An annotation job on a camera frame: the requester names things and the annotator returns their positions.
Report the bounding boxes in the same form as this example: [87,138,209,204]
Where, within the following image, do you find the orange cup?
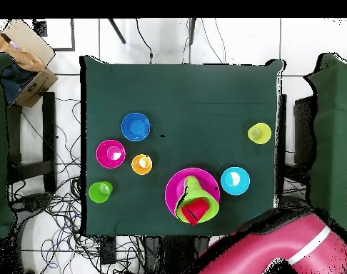
[131,153,154,176]

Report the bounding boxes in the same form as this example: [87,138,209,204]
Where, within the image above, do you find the red cup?
[181,198,211,227]

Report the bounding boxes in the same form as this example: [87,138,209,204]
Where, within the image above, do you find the large green bowl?
[174,189,221,225]

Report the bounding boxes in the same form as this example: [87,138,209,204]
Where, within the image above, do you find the large pink bowl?
[164,167,221,219]

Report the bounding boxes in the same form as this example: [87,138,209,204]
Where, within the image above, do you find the small blue bowl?
[121,111,151,143]

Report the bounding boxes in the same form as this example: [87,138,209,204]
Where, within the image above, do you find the dark green tablecloth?
[79,55,286,238]

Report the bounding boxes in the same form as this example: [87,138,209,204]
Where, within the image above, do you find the small magenta bowl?
[96,138,126,170]

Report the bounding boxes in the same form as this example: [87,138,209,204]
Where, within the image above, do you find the small cyan bowl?
[220,166,251,197]

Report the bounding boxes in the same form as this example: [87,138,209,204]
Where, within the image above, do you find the tall green cup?
[88,181,114,204]

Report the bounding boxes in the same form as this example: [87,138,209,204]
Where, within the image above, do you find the yellow cup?
[246,122,272,146]

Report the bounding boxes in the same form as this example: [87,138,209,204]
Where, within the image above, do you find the black power strip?
[100,235,118,265]

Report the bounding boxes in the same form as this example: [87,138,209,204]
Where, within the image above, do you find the black tripod leg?
[107,18,127,45]
[188,18,197,46]

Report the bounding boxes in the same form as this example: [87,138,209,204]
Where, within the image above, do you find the grey chair base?
[278,195,310,210]
[10,192,53,213]

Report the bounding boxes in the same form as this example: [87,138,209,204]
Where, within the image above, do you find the black box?
[293,95,317,166]

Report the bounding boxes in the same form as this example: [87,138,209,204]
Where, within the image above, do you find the cardboard box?
[0,19,59,108]

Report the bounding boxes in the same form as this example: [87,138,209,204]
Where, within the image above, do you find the black floor cable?
[134,18,154,64]

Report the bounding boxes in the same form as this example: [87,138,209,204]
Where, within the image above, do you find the black stool frame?
[6,91,58,195]

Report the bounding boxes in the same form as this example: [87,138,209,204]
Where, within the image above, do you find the black floor frame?
[33,18,76,52]

